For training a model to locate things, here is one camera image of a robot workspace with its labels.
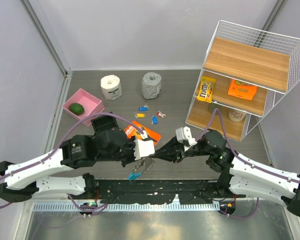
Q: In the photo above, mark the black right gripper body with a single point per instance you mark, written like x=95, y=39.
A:
x=192, y=150

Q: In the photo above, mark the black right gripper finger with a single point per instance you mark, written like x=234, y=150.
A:
x=170, y=147
x=170, y=155

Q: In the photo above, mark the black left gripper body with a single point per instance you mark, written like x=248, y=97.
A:
x=127, y=153

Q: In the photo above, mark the metal key organizer blue handle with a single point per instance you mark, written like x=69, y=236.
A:
x=141, y=168

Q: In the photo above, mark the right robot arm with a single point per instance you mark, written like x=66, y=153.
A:
x=239, y=175

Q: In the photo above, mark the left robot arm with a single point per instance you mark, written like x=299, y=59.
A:
x=35, y=177

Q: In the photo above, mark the orange razor box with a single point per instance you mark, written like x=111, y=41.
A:
x=130, y=131

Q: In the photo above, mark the blue tag key lower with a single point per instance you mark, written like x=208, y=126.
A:
x=154, y=120

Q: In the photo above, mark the blue tag key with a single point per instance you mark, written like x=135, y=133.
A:
x=143, y=108
x=154, y=120

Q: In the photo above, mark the yellow tag key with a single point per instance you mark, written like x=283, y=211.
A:
x=139, y=115

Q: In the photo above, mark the black plastic bin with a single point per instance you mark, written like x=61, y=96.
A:
x=104, y=122

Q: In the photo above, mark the blue tag key upper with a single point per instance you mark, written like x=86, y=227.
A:
x=143, y=108

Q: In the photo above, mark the white paper cup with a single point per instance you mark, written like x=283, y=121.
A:
x=236, y=115

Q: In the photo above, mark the yellow candy bag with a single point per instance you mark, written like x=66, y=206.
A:
x=206, y=88

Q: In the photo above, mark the pink drawer box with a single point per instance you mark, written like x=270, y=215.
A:
x=89, y=102

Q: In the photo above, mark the green avocado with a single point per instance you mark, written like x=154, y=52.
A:
x=76, y=109

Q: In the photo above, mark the grey toilet paper roll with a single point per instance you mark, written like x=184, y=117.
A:
x=151, y=85

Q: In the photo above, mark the white toilet paper roll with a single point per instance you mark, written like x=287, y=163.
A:
x=111, y=87

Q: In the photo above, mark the orange candy bag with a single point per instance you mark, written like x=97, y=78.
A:
x=242, y=89

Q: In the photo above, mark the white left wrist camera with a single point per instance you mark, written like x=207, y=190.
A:
x=143, y=147

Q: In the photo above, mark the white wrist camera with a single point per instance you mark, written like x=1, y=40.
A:
x=185, y=133
x=143, y=147

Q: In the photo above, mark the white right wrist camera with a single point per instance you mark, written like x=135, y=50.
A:
x=185, y=133

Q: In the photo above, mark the black front rail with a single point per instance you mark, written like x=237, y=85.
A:
x=154, y=192

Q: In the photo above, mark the white wire wooden shelf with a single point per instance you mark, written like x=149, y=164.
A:
x=246, y=72

